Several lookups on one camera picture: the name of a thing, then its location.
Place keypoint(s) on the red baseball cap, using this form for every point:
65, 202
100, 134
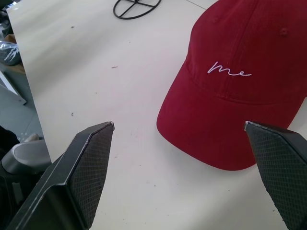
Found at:
230, 81

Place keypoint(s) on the black wire stand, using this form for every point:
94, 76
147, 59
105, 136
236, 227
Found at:
134, 8

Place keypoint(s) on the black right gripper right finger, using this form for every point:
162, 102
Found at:
280, 167

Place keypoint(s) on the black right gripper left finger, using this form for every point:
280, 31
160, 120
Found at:
79, 172

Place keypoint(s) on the clear plastic bag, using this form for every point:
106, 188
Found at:
8, 52

